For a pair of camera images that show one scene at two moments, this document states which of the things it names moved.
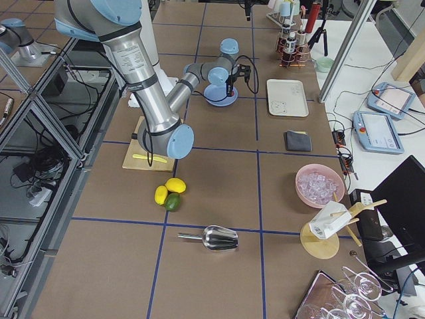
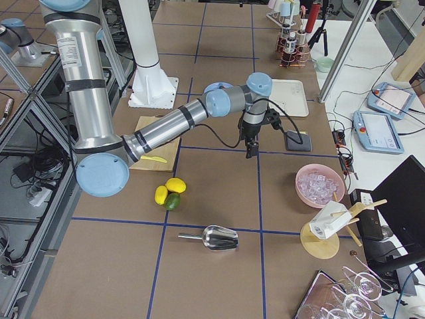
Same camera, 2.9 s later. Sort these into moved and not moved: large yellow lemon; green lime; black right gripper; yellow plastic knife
Moved: black right gripper
Not moved: green lime; large yellow lemon; yellow plastic knife
